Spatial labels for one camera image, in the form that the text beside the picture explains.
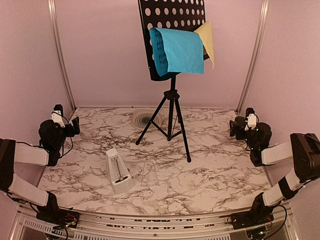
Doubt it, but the left aluminium frame post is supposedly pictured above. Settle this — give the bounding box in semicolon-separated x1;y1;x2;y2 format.
48;0;77;112

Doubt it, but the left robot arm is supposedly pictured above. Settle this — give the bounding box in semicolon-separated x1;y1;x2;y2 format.
0;117;81;223

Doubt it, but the blue sheet music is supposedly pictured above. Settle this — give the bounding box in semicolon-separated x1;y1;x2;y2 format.
149;27;205;77

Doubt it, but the right aluminium frame post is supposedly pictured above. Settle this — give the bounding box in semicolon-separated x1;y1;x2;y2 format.
235;0;270;114

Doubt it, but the black music stand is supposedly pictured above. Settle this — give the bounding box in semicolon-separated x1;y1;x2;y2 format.
138;0;209;162

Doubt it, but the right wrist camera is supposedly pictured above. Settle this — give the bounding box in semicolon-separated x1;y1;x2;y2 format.
244;107;258;131

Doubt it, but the clear metronome cover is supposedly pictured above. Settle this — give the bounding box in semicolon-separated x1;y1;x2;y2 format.
140;161;160;187

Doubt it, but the aluminium front rail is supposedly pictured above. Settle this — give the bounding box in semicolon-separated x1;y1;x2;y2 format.
8;203;302;240

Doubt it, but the white metronome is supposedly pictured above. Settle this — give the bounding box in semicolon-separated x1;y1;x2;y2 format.
106;148;135;195

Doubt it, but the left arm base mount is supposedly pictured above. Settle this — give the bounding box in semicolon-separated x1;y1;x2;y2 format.
36;209;80;229

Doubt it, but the yellow sheet music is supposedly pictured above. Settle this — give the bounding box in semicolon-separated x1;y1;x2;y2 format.
194;21;215;70

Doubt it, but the grey collapsible bowl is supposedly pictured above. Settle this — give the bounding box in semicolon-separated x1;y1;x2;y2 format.
130;109;164;131

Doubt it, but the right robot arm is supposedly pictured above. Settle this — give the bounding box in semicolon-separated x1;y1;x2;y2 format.
229;113;320;224

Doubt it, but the aluminium frame post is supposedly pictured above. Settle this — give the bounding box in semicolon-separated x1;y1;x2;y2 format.
48;0;77;112
235;0;270;114

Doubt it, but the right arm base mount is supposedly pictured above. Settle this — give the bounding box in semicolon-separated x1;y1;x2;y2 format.
226;211;274;230

